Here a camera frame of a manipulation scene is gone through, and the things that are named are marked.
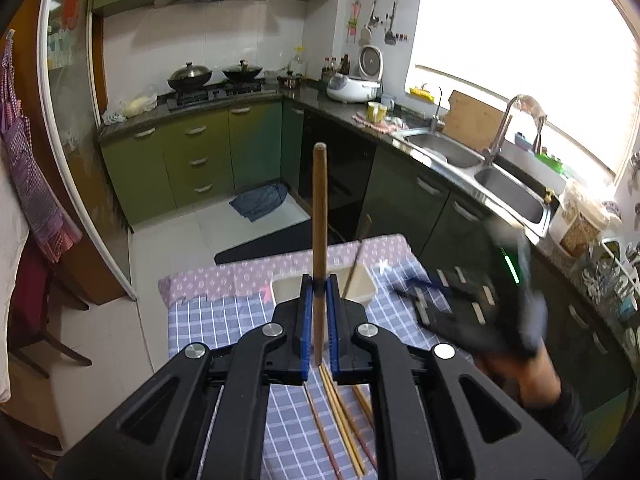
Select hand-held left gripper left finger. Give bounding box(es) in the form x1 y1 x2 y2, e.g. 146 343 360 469
52 272 321 480

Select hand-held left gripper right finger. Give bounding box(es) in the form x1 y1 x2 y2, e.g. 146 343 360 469
325 272 583 480

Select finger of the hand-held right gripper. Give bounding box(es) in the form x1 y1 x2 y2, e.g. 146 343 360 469
412 299 490 334
392 280 496 307

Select white plastic utensil holder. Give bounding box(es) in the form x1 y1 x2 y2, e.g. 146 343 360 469
270 262 377 311

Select dark wooden chopstick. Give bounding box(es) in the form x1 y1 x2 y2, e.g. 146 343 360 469
312 143 329 366

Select person's right forearm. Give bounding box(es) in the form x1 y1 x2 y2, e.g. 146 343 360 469
480 350 601 461

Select blue checked tablecloth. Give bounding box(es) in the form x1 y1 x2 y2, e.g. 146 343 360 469
159 233 476 480

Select steel double sink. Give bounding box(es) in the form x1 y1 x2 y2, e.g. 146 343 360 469
392 127 556 241

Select black floor mat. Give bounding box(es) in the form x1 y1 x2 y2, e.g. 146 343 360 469
214 220 346 266

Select white lidded basket jar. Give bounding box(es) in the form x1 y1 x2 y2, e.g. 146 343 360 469
547 182 623 261

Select dark green base cabinets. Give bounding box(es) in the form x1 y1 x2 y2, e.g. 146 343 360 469
280 100 636 411

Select rack of dishes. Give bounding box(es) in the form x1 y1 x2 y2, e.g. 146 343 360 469
580 240 640 351

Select green sill container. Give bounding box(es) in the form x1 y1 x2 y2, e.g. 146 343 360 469
535 152 568 176

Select blue cloth on floor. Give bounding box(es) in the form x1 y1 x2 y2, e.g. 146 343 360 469
229 182 290 222

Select tall steel faucet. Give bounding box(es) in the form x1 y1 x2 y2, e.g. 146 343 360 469
482 94 546 166

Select wooden cutting board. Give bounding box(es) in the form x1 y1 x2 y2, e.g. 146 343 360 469
442 90 513 151

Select small curved faucet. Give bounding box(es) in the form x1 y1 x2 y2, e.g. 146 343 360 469
432 86 446 133

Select pink counter mat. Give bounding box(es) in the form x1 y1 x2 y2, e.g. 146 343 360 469
351 110 401 133

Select light green base cabinets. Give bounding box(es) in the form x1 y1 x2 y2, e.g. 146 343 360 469
100 100 283 233

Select white rice cooker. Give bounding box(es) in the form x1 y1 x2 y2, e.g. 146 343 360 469
326 45 383 105

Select black gas stove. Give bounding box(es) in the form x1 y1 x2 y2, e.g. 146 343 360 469
166 80 266 111

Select group of sauce bottles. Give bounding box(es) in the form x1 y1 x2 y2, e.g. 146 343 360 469
321 54 351 81

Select kitchen window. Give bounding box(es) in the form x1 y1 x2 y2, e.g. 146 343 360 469
405 0 640 186

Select hanging grey spatula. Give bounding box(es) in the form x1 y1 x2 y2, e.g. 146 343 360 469
384 1 398 45

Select hanging white ladle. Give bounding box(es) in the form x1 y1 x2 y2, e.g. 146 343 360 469
360 1 378 46

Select black wok with lid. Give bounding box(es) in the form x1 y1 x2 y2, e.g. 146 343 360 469
167 61 213 92

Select red wooden chair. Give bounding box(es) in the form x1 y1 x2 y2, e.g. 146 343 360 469
10 240 93 378

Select white plastic bag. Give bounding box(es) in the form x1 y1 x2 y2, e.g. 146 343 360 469
102 85 158 126

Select glass sliding door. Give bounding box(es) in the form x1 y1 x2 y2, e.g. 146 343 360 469
37 0 138 301

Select white hanging sheet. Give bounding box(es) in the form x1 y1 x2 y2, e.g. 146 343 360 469
0 170 31 403

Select purple checked apron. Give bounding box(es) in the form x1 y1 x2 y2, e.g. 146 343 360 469
0 35 83 261

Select black wok with handle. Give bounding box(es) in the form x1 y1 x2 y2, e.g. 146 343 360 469
221 59 264 82

